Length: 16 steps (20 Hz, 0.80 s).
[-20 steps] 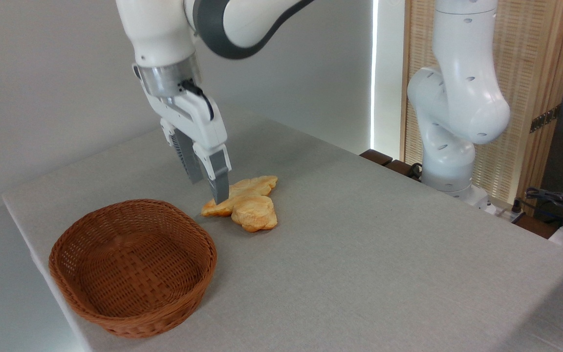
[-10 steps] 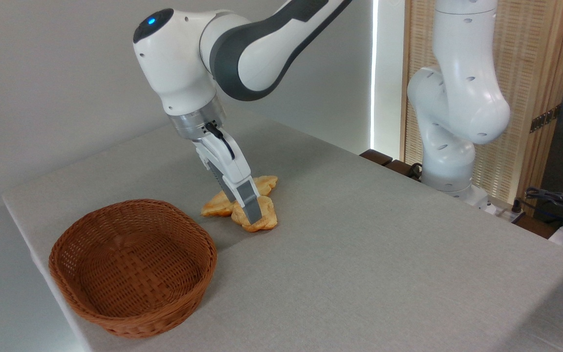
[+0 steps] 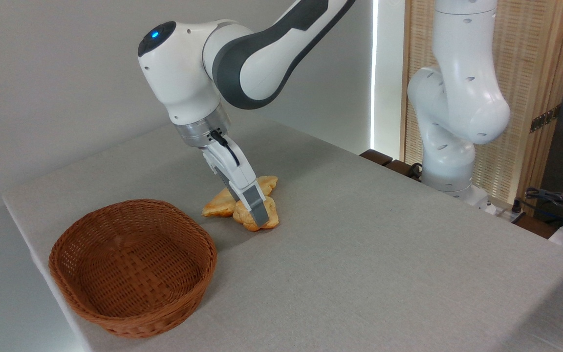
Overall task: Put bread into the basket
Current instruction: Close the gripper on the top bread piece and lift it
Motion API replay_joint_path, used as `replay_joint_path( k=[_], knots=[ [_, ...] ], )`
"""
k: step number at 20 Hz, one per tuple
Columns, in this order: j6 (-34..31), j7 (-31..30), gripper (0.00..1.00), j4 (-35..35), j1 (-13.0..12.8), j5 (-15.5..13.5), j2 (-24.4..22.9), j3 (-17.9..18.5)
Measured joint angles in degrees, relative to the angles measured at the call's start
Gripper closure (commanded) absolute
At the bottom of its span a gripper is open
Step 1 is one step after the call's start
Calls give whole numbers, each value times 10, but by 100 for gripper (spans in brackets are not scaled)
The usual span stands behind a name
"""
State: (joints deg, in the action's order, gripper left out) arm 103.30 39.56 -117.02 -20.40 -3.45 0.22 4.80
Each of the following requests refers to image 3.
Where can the black screen hinge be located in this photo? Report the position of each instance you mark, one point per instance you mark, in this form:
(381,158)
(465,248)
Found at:
(545,118)

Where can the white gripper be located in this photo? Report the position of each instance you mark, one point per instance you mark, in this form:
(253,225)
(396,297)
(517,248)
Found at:
(230,166)

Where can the round thick bread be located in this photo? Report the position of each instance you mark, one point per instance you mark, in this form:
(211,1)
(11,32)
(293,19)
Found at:
(243,217)

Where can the brown wicker basket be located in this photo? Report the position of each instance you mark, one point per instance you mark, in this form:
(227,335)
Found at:
(135,308)

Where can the long leaf-shaped bread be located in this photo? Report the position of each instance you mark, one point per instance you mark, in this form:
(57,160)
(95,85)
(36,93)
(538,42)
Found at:
(218,205)

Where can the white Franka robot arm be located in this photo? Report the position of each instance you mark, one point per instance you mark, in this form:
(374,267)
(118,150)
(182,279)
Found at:
(462,98)

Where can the grey tablecloth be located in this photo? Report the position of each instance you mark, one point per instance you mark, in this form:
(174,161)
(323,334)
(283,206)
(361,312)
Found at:
(359,269)

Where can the wooden slatted screen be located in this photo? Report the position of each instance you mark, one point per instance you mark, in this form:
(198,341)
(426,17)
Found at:
(530,58)

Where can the dark wooden block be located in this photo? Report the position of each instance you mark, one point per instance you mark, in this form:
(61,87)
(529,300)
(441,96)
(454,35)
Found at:
(400,167)
(375,156)

